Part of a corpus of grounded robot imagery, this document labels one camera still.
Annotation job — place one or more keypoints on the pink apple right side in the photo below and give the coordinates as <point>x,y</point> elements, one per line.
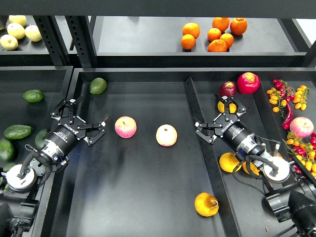
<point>301,127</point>

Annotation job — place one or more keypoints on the lower cherry tomato bunch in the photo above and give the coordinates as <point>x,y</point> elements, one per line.
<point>304,150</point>

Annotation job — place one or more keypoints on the small orange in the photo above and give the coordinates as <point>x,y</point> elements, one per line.
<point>228,39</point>
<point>214,34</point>

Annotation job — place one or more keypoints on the dark avocado bottom left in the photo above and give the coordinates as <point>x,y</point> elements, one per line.
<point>8,166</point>

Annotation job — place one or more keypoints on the orange front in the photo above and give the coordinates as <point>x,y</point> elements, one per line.
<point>217,45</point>

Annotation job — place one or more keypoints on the dark avocado by tray wall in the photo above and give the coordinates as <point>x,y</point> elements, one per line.
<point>39,139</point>

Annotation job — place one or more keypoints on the green avocado upper left tray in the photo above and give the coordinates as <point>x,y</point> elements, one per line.
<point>33,95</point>

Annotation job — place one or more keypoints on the black left tray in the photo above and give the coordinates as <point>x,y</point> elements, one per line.
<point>14,109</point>

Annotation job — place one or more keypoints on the pale yellow pear middle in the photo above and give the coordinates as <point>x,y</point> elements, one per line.
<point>16,30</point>

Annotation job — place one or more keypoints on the upper cherry tomato bunch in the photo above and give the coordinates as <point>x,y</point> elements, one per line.
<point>282,95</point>

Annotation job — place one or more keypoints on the pink apple left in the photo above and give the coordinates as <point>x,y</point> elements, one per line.
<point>125,127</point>

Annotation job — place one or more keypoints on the bright red apple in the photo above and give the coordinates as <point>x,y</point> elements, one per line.
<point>248,83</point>

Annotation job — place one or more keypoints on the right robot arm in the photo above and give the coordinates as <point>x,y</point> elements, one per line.
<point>296,201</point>

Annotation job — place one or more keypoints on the black shelf post left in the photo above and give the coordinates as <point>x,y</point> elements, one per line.
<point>52,39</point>

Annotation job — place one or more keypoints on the black shelf post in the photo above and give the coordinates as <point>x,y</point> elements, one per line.
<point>82,37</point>
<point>52,39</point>

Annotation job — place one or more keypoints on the black tray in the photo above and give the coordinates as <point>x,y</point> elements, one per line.
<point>135,187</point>
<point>14,109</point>

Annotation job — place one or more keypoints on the orange top centre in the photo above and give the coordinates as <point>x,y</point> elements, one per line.
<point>221,23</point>

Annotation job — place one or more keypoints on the cherry tomato bunch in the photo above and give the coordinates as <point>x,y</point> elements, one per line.
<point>304,150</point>
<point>282,95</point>

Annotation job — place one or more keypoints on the small orange centre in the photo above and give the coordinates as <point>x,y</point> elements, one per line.
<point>214,34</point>

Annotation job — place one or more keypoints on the black upper shelf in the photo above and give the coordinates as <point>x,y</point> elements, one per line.
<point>147,33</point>

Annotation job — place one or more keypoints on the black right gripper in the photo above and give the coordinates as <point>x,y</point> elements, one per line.
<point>227,126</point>

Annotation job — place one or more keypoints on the orange top left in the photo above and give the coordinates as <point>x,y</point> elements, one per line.
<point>191,28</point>

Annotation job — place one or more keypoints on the yellow pear right tray left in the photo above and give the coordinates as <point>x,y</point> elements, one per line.
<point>228,162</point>

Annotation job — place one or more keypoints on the red chili pepper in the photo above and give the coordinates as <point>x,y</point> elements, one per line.
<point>288,118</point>

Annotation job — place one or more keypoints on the black shelf post right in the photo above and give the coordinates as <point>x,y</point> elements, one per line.
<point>82,37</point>

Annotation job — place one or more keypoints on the dark red apple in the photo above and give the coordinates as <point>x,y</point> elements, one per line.
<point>227,89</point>

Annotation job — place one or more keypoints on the orange top right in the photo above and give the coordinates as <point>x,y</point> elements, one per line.
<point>238,26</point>

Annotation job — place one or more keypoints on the orange lower left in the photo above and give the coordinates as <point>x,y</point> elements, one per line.
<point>188,41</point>

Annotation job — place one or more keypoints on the pale yellow pear front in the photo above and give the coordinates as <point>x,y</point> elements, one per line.
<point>9,42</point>

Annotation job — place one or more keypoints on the pale pink apple centre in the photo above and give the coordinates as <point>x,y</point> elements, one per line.
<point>166,135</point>

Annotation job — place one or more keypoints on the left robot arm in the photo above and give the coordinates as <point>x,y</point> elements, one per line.
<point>17,214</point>

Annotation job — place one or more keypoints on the pale yellow pear right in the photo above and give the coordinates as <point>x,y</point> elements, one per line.
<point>32,33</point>

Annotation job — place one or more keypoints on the green avocado at tray corner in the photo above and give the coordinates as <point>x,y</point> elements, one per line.
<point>98,86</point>

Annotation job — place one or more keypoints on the dark green long avocado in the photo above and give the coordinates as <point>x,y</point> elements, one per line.
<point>17,131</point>

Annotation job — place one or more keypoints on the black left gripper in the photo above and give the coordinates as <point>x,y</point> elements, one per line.
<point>66,134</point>

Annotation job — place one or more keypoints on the black centre tray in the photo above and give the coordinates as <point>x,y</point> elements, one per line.
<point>135,187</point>

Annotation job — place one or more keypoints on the small orange right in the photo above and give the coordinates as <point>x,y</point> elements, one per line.
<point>228,39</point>

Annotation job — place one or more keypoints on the dark avocado left edge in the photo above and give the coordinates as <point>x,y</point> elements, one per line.
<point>7,150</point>

